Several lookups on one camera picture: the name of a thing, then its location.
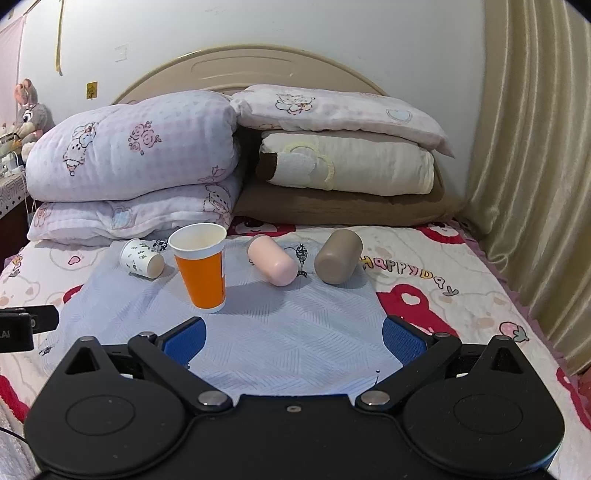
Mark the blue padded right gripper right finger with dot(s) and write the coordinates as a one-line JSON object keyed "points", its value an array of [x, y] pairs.
{"points": [[423, 359]]}

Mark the grey plush rabbit toy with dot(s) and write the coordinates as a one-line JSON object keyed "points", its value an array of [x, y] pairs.
{"points": [[33, 118]]}

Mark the beige curtain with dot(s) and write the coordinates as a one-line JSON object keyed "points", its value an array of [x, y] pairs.
{"points": [[529, 185]]}

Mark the white wall socket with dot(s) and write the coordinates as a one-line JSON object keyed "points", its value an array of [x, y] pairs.
{"points": [[121, 53]]}

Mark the cream embroidered pillow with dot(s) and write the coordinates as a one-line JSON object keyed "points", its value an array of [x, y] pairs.
{"points": [[342, 161]]}

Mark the pink cartoon top pillow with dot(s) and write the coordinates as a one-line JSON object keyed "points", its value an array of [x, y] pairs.
{"points": [[274, 107]]}

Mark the taupe plastic cup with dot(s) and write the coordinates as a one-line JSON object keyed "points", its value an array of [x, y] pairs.
{"points": [[339, 256]]}

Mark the brown pillow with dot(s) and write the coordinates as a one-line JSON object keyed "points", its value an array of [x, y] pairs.
{"points": [[274, 204]]}

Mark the cartoon print bed sheet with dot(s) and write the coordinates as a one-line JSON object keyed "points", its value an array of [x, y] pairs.
{"points": [[443, 265]]}

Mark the white floral paper cup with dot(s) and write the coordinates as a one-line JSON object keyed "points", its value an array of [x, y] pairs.
{"points": [[139, 257]]}

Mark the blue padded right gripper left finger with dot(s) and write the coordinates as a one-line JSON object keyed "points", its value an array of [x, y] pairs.
{"points": [[166, 358]]}

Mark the light grey patterned mat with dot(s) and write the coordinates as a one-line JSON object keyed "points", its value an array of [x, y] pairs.
{"points": [[303, 339]]}

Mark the pink tumbler with grey lid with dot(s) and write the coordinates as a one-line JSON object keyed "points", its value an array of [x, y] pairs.
{"points": [[272, 261]]}

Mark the beige wooden headboard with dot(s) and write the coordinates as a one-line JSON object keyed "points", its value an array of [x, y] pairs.
{"points": [[229, 69]]}

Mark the orange paper cup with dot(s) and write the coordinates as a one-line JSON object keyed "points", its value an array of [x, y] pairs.
{"points": [[198, 250]]}

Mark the pink folded quilt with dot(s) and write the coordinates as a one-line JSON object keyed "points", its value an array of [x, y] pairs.
{"points": [[131, 171]]}

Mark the yellow wall sticker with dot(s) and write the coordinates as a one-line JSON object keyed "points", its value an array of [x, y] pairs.
{"points": [[91, 90]]}

